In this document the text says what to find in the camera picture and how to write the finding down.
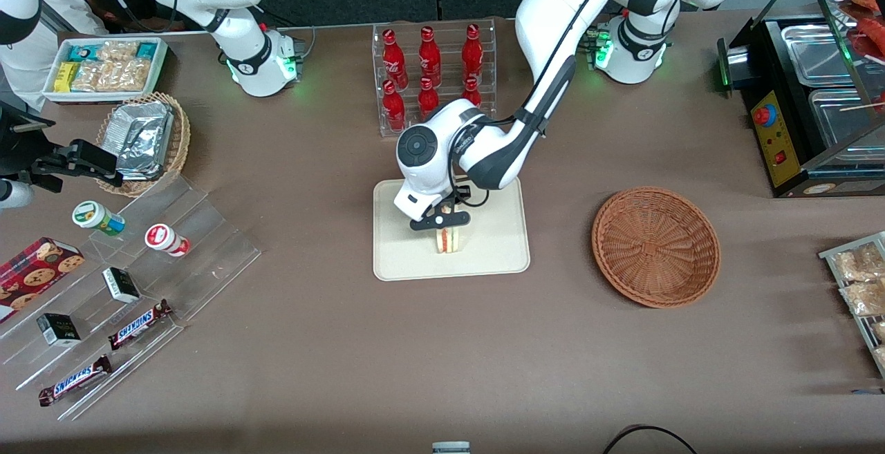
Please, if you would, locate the clear bag of crackers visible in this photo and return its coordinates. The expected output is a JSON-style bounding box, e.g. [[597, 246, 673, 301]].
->
[[111, 59, 153, 93], [71, 62, 115, 93], [97, 41, 139, 63]]

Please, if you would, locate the red food in warmer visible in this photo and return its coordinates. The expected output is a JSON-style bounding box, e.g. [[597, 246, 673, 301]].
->
[[838, 0, 885, 62]]

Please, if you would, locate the white plastic snack bin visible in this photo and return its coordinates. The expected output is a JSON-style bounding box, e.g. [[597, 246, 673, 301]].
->
[[43, 37, 169, 104]]

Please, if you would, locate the green lidded sunflower jar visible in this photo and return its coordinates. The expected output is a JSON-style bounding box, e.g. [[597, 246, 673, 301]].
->
[[73, 200, 127, 236]]

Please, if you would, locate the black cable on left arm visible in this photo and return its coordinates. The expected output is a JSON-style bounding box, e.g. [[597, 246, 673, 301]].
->
[[448, 0, 626, 207]]

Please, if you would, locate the brown Snickers chocolate bar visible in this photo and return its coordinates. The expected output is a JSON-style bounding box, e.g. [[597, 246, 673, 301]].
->
[[38, 354, 113, 408], [108, 299, 174, 351]]

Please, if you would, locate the steel food pan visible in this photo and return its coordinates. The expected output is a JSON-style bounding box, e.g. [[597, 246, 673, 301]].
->
[[809, 88, 885, 149], [781, 23, 865, 87]]

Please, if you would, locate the clear acrylic bottle rack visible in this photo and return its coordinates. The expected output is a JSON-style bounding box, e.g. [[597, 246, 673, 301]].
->
[[372, 19, 496, 138]]

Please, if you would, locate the foil wrapped food packet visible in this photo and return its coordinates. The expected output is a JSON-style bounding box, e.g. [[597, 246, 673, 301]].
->
[[107, 102, 170, 130], [114, 110, 174, 180]]

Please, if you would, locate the small black carton box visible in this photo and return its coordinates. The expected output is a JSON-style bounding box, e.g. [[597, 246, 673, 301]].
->
[[102, 267, 142, 304], [36, 313, 82, 348]]

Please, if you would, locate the large brown wicker basket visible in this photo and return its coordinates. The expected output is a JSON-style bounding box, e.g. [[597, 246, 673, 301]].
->
[[591, 187, 721, 309]]

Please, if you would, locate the red lidded yogurt jar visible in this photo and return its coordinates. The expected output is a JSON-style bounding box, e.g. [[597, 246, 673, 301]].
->
[[145, 223, 191, 258]]

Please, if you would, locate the black food warmer appliance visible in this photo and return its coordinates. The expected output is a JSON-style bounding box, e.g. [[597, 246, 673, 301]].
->
[[717, 0, 885, 199]]

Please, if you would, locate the black floor cable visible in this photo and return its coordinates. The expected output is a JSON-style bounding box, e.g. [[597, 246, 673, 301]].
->
[[602, 424, 699, 454]]

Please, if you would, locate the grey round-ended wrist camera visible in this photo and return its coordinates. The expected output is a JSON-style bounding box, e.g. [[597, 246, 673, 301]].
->
[[0, 180, 35, 210]]

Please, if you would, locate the red plaid cookie box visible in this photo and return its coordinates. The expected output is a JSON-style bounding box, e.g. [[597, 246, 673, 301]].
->
[[0, 237, 85, 323]]

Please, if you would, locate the small light wicker basket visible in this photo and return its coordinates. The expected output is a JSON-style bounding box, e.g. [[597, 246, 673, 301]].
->
[[95, 92, 192, 198]]

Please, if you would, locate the clear acrylic stepped shelf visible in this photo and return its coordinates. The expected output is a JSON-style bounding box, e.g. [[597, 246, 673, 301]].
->
[[0, 174, 262, 422]]

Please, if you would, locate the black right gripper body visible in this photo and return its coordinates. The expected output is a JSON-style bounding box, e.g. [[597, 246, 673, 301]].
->
[[0, 102, 56, 180]]

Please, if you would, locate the grey metal snack tray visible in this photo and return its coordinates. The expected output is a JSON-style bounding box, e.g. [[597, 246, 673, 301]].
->
[[819, 231, 885, 379]]

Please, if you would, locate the cream rectangular plastic tray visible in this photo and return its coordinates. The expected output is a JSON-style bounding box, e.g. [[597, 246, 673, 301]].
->
[[373, 178, 531, 282]]

